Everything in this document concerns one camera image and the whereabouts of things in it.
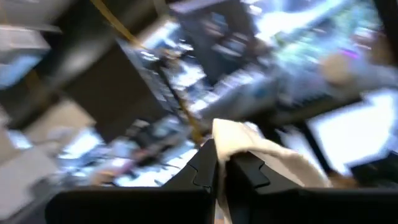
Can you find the cream white cloth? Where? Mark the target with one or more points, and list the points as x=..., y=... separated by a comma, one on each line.
x=236, y=137

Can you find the lit computer monitor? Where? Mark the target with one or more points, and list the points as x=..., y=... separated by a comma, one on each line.
x=351, y=130

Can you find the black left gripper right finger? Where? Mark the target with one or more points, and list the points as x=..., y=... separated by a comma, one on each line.
x=280, y=205

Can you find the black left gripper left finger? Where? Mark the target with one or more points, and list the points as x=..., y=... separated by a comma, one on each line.
x=174, y=205

